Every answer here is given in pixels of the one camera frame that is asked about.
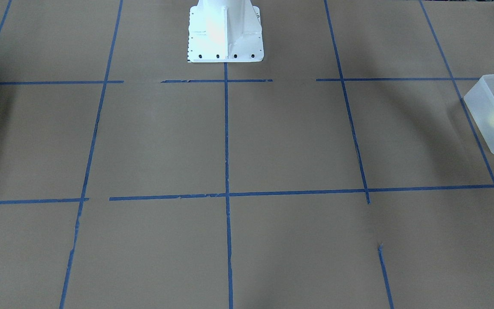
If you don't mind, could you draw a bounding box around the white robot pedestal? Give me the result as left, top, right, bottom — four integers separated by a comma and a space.
187, 0, 265, 63

